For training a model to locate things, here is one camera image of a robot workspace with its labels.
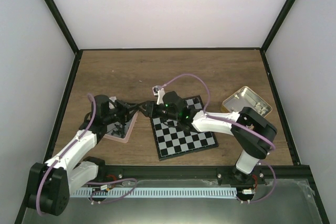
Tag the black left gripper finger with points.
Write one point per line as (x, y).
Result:
(131, 105)
(130, 112)

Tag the black frame post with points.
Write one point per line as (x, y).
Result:
(62, 25)
(288, 4)

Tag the pile of black chess pieces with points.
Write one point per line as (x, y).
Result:
(117, 130)

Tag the pink tray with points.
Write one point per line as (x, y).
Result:
(128, 129)

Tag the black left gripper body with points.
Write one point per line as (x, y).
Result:
(121, 113)

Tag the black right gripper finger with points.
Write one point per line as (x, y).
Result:
(143, 110)
(142, 103)

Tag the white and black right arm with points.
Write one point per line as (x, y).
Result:
(252, 131)

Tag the black frame post right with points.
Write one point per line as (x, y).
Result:
(288, 4)

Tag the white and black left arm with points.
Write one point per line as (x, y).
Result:
(51, 183)

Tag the light blue slotted cable duct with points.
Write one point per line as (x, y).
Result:
(212, 192)

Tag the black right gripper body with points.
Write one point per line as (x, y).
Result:
(154, 114)

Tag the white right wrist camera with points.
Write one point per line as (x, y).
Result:
(158, 92)

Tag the black and silver chessboard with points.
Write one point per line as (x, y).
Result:
(171, 141)

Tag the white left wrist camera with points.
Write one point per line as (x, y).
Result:
(112, 100)

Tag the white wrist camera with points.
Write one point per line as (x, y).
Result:
(112, 100)
(158, 92)

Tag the gold metal tin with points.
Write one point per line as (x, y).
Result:
(225, 107)

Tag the pile of white chess pieces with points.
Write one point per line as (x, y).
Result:
(250, 100)

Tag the black frame post left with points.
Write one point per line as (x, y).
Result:
(62, 25)

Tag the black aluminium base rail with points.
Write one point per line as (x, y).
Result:
(227, 175)

